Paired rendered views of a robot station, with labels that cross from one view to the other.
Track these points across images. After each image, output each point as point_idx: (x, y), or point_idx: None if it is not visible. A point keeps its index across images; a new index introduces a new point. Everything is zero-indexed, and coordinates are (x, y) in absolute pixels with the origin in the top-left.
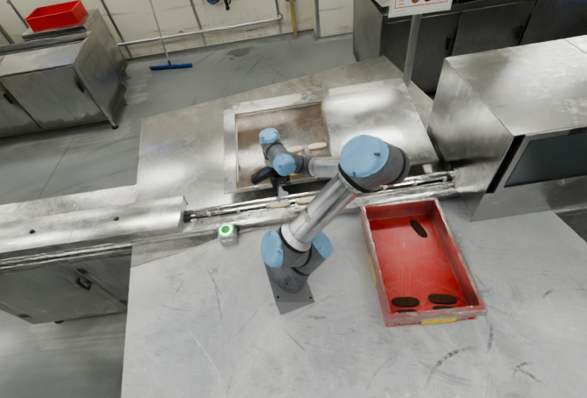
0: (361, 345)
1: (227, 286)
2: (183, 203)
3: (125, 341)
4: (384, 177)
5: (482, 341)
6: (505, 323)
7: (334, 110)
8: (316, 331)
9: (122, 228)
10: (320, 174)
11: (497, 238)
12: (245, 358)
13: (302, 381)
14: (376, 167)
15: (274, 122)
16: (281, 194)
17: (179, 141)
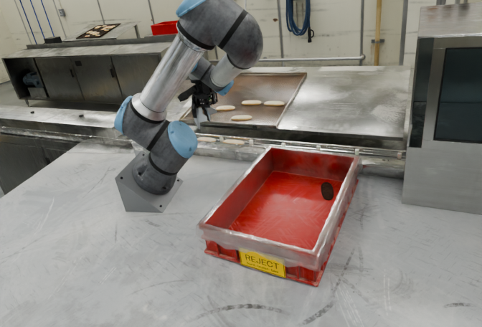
0: (166, 258)
1: (110, 181)
2: None
3: (13, 189)
4: (209, 24)
5: (303, 313)
6: (355, 308)
7: (315, 82)
8: (140, 232)
9: (79, 121)
10: (214, 77)
11: (427, 227)
12: (67, 228)
13: (87, 262)
14: (191, 0)
15: (251, 82)
16: (201, 117)
17: (177, 95)
